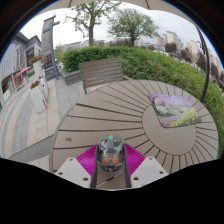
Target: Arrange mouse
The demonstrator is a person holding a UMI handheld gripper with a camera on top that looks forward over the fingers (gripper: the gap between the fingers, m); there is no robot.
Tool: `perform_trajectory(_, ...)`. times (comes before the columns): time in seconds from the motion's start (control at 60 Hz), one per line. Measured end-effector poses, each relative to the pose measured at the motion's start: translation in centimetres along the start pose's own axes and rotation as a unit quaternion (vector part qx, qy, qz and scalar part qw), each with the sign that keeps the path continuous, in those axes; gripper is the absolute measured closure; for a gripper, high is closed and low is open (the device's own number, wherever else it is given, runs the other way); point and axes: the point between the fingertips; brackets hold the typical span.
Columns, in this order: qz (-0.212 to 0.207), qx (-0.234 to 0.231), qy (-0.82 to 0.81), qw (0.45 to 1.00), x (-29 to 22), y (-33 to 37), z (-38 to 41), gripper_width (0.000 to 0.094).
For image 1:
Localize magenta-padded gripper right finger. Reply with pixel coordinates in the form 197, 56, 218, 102
121, 143, 169, 190

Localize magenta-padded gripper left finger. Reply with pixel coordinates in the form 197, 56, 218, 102
54, 143, 100, 190

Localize transparent grey computer mouse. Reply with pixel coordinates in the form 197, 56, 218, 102
96, 134, 125, 174

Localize floral print mouse pad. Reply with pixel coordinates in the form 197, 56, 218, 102
147, 93, 202, 129

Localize grey low stone ledge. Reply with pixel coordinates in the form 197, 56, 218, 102
8, 134, 56, 164

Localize white planter with orange flowers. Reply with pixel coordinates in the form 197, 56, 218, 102
29, 78, 49, 114

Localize brown slatted chair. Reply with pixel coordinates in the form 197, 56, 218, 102
78, 57, 133, 95

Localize green hedge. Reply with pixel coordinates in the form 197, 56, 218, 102
60, 44, 224, 158

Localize white planter with red flowers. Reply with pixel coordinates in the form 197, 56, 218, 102
29, 55, 45, 78

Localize black curved parasol pole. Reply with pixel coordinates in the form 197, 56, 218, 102
196, 26, 212, 103

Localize grey shopfront building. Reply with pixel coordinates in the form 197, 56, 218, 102
0, 31, 43, 103

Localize tall grey sign pillar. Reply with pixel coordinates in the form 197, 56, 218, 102
40, 14, 61, 81

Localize distant apartment buildings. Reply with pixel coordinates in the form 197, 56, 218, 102
61, 30, 224, 84

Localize thin-trunked sparse tree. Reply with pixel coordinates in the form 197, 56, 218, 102
66, 1, 121, 48

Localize round leafy green tree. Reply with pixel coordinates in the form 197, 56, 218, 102
107, 7, 160, 46

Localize beige parasol canopy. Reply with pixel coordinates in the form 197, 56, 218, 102
43, 0, 201, 28

